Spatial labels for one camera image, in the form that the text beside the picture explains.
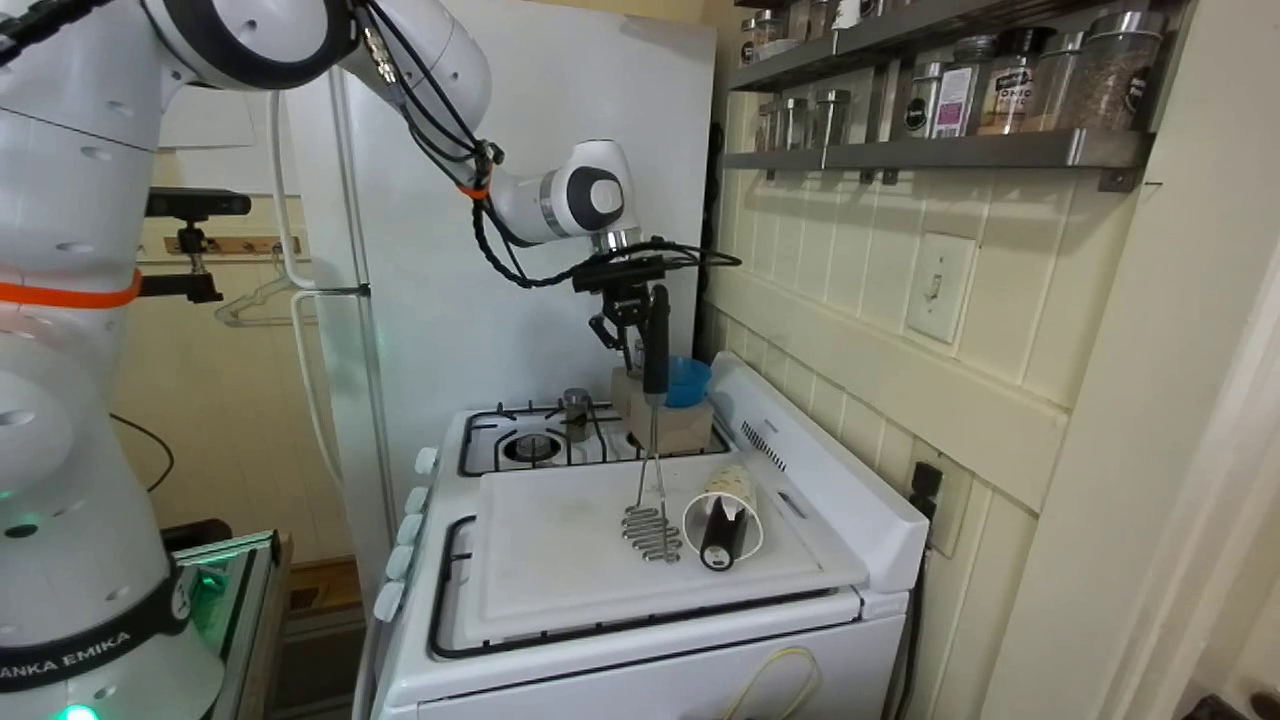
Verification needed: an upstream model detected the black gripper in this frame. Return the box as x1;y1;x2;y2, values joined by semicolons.
590;277;652;393

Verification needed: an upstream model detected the blue bowl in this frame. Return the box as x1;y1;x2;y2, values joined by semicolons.
666;351;720;410

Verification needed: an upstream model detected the glass pepper shaker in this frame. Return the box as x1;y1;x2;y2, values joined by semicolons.
556;383;600;446

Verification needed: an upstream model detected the round stove burner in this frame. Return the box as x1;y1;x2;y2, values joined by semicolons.
502;429;570;470

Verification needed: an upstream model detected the white refrigerator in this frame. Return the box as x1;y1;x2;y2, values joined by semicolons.
282;0;720;563

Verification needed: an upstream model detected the white cutting board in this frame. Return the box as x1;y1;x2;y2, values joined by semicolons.
472;451;840;651

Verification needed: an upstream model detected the white gas stove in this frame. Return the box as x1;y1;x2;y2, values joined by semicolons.
354;347;935;720

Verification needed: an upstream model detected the metal spice shelf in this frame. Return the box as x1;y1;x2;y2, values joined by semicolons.
725;0;1072;96
715;123;1174;190

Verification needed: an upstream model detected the black handled potato masher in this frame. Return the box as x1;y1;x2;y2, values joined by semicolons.
617;285;687;568

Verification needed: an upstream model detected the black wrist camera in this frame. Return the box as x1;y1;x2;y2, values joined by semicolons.
570;257;671;295

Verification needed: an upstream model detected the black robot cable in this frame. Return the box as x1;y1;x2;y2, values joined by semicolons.
355;0;743;293

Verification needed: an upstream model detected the white light switch plate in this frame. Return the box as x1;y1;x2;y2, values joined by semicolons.
904;233;981;347

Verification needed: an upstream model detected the black wall outlet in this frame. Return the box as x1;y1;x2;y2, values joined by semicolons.
908;455;947;521

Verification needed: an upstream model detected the black power cord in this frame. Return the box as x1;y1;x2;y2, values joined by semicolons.
888;510;931;720

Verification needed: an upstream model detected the black camera on tripod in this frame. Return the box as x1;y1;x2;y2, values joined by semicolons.
136;184;256;309

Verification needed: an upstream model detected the black cable on wall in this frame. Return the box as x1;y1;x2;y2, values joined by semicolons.
109;409;180;500

